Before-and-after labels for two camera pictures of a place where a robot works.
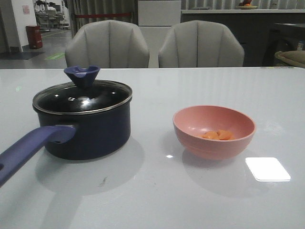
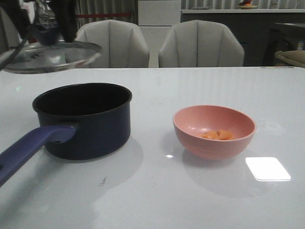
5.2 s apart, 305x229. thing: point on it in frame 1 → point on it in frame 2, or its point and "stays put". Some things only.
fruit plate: (247, 7) stays put
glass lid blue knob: (85, 95) → (45, 52)
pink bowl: (213, 132) stays put
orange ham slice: (225, 134) stays put
